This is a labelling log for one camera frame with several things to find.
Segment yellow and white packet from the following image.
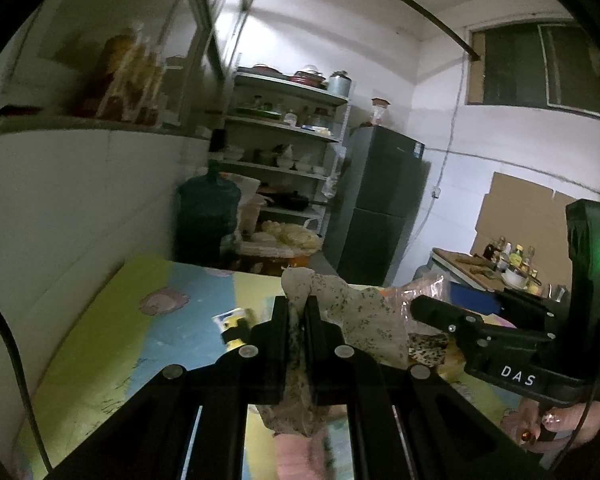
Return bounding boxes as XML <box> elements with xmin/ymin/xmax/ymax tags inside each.
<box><xmin>212</xmin><ymin>307</ymin><xmax>257</xmax><ymax>347</ymax></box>

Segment metal shelf rack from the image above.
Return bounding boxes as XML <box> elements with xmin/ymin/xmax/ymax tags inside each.
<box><xmin>220</xmin><ymin>69</ymin><xmax>353</xmax><ymax>241</ymax></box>

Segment large blue water jug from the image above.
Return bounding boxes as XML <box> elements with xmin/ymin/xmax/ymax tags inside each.
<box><xmin>175</xmin><ymin>160</ymin><xmax>243</xmax><ymax>266</ymax></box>

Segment red pot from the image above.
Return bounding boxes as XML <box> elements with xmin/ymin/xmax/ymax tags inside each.
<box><xmin>289</xmin><ymin>66</ymin><xmax>329</xmax><ymax>89</ymax></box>

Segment person's right hand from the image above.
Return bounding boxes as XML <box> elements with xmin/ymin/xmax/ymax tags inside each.
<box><xmin>500</xmin><ymin>399</ymin><xmax>600</xmax><ymax>463</ymax></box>

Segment set of white bowls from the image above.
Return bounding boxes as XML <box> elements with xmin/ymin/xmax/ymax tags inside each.
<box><xmin>250</xmin><ymin>144</ymin><xmax>327</xmax><ymax>176</ymax></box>

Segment beige speckled cloth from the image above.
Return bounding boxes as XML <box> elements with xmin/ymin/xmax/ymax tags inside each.
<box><xmin>257</xmin><ymin>266</ymin><xmax>411</xmax><ymax>438</ymax></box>

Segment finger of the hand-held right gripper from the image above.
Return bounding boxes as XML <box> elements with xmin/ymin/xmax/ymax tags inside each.
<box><xmin>495</xmin><ymin>290</ymin><xmax>574</xmax><ymax>334</ymax></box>
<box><xmin>410</xmin><ymin>295</ymin><xmax>487</xmax><ymax>343</ymax></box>

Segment cluster of condiment bottles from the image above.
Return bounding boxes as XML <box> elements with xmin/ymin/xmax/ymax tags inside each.
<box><xmin>484</xmin><ymin>236</ymin><xmax>542</xmax><ymax>283</ymax></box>

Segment translucent plastic container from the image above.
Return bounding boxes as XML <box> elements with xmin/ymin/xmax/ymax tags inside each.
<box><xmin>237</xmin><ymin>195</ymin><xmax>267</xmax><ymax>235</ymax></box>

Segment black frying pan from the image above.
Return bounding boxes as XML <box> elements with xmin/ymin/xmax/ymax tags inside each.
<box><xmin>266</xmin><ymin>189</ymin><xmax>327</xmax><ymax>212</ymax></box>

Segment orange snack packet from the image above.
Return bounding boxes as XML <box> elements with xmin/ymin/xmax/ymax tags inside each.
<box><xmin>115</xmin><ymin>42</ymin><xmax>147</xmax><ymax>121</ymax></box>
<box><xmin>86</xmin><ymin>34</ymin><xmax>131</xmax><ymax>117</ymax></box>

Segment thin gripper cable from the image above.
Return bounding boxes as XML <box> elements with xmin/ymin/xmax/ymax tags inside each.
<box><xmin>554</xmin><ymin>312</ymin><xmax>600</xmax><ymax>478</ymax></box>

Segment dark grey fridge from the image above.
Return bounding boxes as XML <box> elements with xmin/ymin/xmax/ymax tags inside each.
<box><xmin>325</xmin><ymin>125</ymin><xmax>431</xmax><ymax>287</ymax></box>

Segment wooden side table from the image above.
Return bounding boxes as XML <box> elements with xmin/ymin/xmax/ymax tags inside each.
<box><xmin>430</xmin><ymin>247</ymin><xmax>506</xmax><ymax>292</ymax></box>

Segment woven basket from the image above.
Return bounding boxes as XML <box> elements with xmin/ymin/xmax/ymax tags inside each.
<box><xmin>240</xmin><ymin>220</ymin><xmax>324</xmax><ymax>273</ymax></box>

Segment brown cardboard sheet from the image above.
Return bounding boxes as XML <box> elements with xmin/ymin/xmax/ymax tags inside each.
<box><xmin>470</xmin><ymin>172</ymin><xmax>578</xmax><ymax>261</ymax></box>

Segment leopard print cloth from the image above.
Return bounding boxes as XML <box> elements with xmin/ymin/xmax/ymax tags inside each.
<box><xmin>407</xmin><ymin>332</ymin><xmax>452</xmax><ymax>367</ymax></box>

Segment wall cupboard with glass doors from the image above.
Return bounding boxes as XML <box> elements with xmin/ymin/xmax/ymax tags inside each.
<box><xmin>0</xmin><ymin>0</ymin><xmax>231</xmax><ymax>137</ymax></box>

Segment window with dark panes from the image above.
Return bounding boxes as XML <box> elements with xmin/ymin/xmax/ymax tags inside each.
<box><xmin>466</xmin><ymin>21</ymin><xmax>600</xmax><ymax>123</ymax></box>

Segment jar with brown cap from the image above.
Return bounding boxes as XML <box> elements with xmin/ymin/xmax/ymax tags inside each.
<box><xmin>364</xmin><ymin>97</ymin><xmax>392</xmax><ymax>129</ymax></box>

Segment clear plastic bag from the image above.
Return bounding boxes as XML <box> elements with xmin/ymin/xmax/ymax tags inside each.
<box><xmin>379</xmin><ymin>275</ymin><xmax>452</xmax><ymax>313</ymax></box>

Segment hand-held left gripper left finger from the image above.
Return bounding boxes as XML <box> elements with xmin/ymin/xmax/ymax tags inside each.
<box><xmin>45</xmin><ymin>296</ymin><xmax>291</xmax><ymax>480</ymax></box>

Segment metal pot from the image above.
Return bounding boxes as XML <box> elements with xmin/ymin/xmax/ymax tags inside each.
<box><xmin>327</xmin><ymin>71</ymin><xmax>354</xmax><ymax>99</ymax></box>

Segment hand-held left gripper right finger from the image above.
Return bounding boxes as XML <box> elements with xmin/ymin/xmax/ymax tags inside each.
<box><xmin>304</xmin><ymin>295</ymin><xmax>548</xmax><ymax>480</ymax></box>

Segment white bowl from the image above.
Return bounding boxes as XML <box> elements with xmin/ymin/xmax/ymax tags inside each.
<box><xmin>502</xmin><ymin>266</ymin><xmax>532</xmax><ymax>289</ymax></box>

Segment black curved cable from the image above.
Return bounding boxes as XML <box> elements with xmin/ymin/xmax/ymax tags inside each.
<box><xmin>324</xmin><ymin>0</ymin><xmax>482</xmax><ymax>62</ymax></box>

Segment blue box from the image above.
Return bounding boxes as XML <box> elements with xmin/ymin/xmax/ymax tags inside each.
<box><xmin>450</xmin><ymin>282</ymin><xmax>501</xmax><ymax>314</ymax></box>

